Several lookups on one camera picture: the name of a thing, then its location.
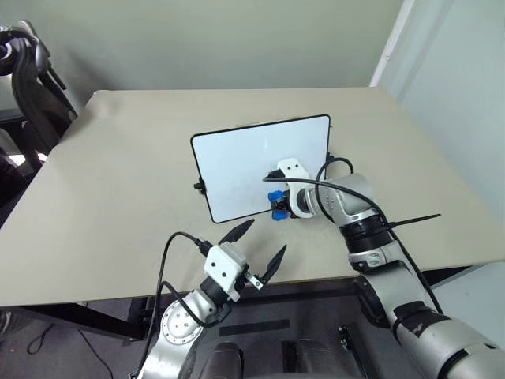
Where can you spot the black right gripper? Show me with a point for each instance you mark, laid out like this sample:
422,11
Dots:
287,197

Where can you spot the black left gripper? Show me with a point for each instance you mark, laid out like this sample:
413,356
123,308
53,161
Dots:
241,285

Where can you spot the blue whiteboard eraser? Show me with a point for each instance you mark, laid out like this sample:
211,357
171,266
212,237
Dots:
277,195

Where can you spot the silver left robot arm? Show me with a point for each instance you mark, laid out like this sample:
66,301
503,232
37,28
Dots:
179,323

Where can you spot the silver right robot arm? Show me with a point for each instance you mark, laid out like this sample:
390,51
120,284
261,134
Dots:
394,276

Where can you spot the black floor tape strip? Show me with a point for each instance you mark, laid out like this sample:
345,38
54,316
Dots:
254,327

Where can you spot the dark rounded shape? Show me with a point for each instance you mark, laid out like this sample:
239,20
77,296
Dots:
223,361

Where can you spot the black metal floor stand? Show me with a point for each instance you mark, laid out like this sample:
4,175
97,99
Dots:
349,347

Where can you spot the black office chair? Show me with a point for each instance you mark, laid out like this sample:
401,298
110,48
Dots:
35,110

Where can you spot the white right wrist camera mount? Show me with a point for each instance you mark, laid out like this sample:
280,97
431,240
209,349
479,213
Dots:
294,168

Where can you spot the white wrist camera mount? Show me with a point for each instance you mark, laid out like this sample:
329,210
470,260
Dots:
294,168
221,268

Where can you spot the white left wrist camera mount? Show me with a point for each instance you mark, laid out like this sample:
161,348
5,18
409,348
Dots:
221,268

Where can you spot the whiteboard with black frame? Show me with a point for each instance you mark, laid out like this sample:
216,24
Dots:
236,166

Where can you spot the black table frame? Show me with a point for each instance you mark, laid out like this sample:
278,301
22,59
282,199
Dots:
98,320

